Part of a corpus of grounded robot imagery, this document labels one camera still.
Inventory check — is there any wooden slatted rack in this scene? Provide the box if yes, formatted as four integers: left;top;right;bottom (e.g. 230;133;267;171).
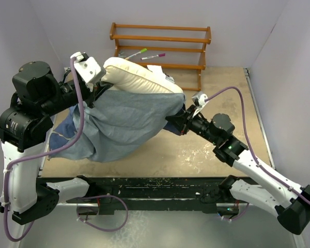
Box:
110;22;212;91

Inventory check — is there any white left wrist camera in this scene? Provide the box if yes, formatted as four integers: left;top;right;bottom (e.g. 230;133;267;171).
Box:
70;52;106;91

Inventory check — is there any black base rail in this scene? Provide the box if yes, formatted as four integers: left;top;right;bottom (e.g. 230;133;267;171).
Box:
66;177;251;215

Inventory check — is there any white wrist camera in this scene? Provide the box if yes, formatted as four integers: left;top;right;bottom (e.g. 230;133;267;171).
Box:
70;52;106;91
192;91;208;117

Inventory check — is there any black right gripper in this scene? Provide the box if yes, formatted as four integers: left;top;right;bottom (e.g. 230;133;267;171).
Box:
166;104;220;145

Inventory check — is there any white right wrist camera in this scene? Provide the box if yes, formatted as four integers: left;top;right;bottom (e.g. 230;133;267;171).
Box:
192;91;208;117

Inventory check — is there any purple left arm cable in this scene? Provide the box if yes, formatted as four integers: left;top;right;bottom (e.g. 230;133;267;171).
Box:
3;57;85;242

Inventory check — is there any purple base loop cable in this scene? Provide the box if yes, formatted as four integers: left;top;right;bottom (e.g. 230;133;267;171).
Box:
76;195;129;233

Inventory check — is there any green cap marker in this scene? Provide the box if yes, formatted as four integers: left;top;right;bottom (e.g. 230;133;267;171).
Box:
125;48;147;60

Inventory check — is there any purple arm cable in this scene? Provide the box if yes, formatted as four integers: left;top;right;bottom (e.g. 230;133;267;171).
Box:
204;86;310;211
3;57;85;242

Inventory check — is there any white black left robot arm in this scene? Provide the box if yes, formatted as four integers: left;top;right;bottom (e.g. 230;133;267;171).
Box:
0;55;110;225

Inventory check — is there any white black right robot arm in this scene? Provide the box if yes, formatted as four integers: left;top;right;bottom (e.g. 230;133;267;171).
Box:
166;108;310;235

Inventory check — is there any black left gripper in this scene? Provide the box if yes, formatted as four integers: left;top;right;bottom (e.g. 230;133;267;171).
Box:
38;75;112;117

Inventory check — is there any magenta cap marker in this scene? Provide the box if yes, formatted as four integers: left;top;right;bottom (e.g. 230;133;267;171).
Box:
141;53;166;61

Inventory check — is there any blue printed pillowcase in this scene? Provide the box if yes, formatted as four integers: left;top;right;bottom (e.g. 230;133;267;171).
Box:
53;90;185;163

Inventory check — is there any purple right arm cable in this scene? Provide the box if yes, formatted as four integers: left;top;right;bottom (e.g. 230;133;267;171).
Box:
204;86;310;211

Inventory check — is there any cream white pillow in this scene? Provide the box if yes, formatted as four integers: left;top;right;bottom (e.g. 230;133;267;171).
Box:
102;57;183;94

